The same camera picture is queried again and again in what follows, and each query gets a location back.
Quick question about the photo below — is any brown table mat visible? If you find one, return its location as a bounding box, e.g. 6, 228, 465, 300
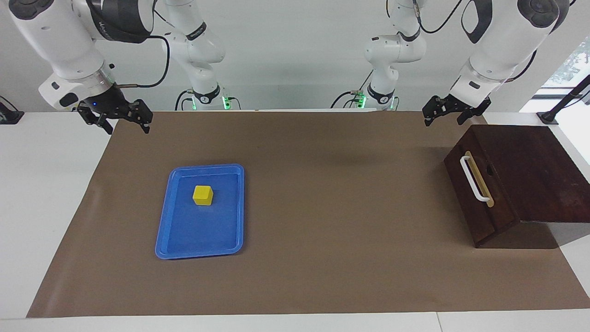
26, 111, 590, 318

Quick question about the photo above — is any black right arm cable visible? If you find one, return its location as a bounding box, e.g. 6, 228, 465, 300
115, 35, 171, 88

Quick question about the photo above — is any black left base cable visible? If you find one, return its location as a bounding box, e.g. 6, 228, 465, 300
330, 69, 375, 109

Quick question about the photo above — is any black table clamp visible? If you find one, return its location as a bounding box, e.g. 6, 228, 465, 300
0, 96, 24, 124

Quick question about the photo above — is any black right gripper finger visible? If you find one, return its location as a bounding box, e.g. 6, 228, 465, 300
129, 99, 153, 134
77, 106, 114, 135

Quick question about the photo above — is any wooden drawer with white handle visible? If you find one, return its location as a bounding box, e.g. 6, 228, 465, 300
443, 137, 521, 249

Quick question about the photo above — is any blue plastic tray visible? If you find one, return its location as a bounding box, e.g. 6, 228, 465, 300
155, 164, 245, 260

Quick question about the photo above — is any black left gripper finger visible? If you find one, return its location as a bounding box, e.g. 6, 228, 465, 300
457, 108, 484, 125
423, 95, 454, 126

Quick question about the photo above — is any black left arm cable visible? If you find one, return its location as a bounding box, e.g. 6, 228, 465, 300
413, 0, 464, 34

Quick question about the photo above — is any black base cable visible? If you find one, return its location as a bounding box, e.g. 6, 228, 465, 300
330, 69, 375, 109
174, 89, 196, 111

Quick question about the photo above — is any yellow cube block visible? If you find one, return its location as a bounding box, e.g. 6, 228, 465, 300
192, 185, 214, 206

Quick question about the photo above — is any black right base cable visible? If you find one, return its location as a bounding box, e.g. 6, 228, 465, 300
174, 89, 196, 111

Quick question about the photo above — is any dark wooden drawer cabinet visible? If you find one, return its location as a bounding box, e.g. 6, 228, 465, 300
443, 124, 590, 249

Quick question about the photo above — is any black stand with base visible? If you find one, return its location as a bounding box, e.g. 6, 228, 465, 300
537, 74, 590, 125

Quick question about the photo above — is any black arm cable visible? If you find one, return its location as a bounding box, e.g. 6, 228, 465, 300
115, 35, 171, 88
413, 0, 464, 34

